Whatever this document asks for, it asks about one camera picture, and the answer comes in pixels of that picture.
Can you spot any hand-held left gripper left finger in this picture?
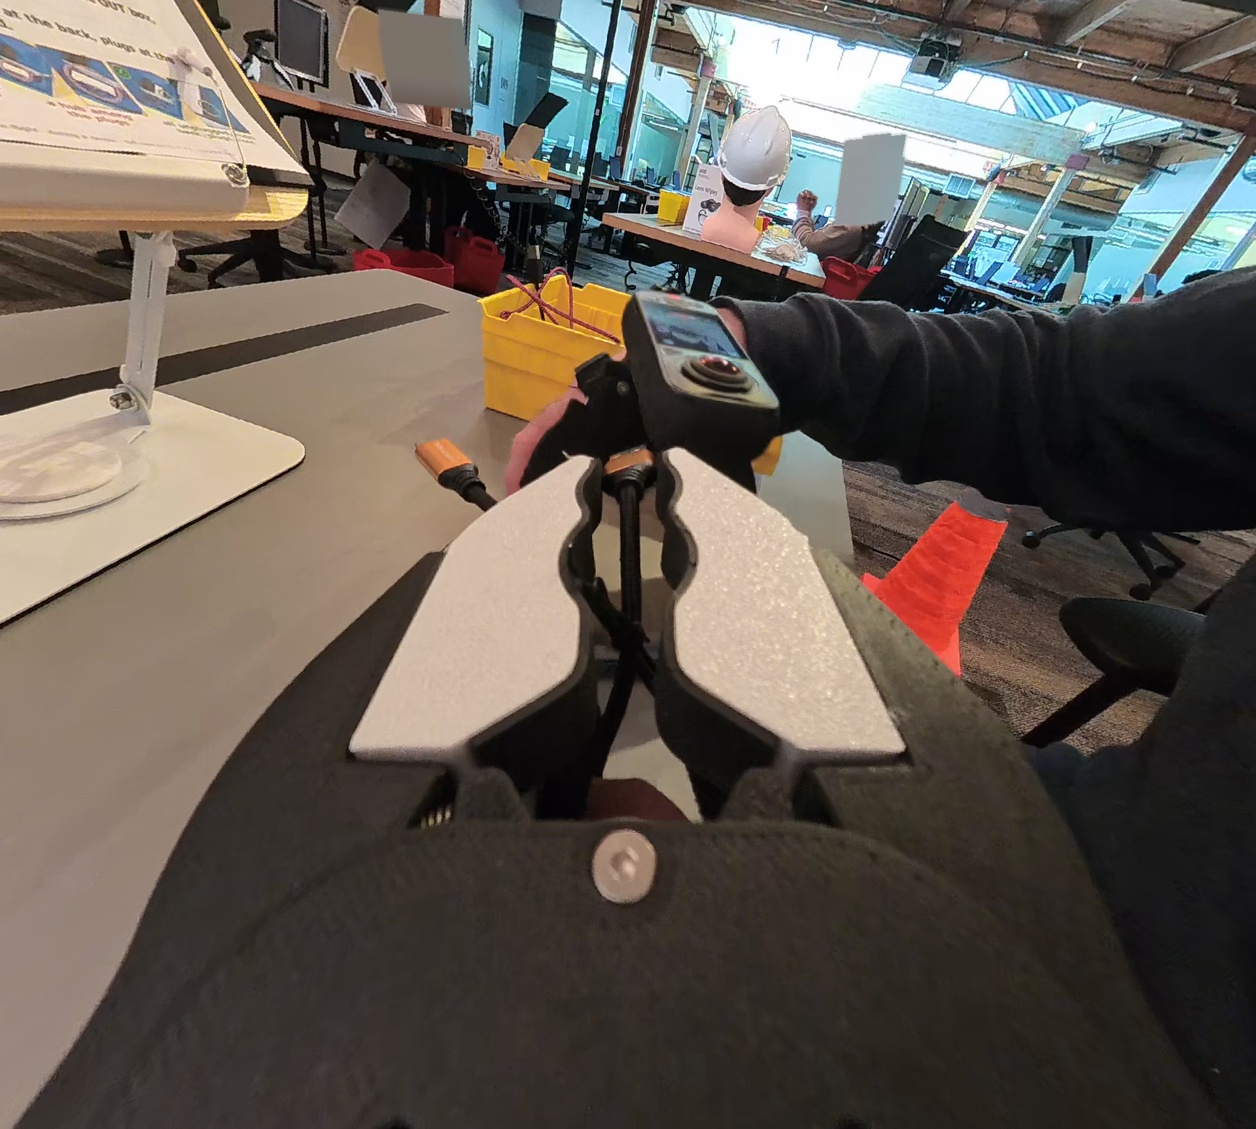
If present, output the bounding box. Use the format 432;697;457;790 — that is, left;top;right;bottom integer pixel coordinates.
346;454;602;821

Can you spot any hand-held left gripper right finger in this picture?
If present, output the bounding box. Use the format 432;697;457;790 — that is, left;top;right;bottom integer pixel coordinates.
656;450;908;821

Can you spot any yellow plastic bin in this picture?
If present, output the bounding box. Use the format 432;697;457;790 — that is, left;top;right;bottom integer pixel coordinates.
479;282;787;475

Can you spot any pink braided usb cable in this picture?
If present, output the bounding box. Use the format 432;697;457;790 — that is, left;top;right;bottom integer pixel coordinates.
505;268;625;348

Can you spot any orange plug usb cable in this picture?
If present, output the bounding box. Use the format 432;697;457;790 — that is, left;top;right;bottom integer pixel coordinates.
414;438;661;762

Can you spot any person's right forearm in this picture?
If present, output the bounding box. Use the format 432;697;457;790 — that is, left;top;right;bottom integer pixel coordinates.
716;265;1256;533

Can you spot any person's right hand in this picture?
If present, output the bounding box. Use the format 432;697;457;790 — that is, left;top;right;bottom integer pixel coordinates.
503;392;590;495

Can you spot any orange traffic cone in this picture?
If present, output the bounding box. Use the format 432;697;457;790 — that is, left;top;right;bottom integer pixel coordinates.
861;501;1010;677

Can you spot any wooden desk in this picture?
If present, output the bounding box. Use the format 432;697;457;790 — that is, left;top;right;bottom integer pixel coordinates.
601;210;826;297

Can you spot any mannequin head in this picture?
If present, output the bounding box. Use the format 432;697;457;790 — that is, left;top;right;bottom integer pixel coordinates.
702;176;778;253

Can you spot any white hard hat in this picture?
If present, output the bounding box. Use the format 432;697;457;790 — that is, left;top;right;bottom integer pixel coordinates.
716;104;795;193

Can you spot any black office chair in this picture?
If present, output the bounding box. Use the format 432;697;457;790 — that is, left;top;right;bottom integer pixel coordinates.
1021;515;1204;600
859;214;969;311

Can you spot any white document stand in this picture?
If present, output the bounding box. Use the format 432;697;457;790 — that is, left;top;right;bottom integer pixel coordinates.
0;0;311;625

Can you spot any white hanging paper sheet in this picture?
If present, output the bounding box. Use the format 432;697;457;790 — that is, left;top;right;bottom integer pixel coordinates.
335;159;413;250

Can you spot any black computer monitor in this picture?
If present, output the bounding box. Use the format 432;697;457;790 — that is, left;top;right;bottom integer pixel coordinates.
273;0;330;85

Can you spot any printed instruction sheet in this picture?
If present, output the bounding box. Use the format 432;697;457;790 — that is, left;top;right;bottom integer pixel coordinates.
0;0;296;213

